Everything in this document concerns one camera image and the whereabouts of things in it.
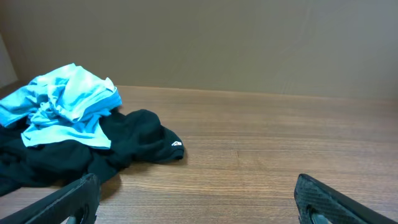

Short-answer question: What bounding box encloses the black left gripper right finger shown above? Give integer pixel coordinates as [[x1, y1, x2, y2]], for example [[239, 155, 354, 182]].
[[294, 174, 397, 224]]

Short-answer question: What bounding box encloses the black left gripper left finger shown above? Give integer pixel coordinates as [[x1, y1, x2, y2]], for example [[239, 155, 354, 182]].
[[1, 174, 101, 224]]

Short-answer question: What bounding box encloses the light blue t-shirt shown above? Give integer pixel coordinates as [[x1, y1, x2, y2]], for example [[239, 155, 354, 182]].
[[1, 63, 122, 149]]

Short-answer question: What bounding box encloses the crumpled black garment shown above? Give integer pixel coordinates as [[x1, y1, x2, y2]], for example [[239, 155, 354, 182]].
[[1, 109, 184, 195]]

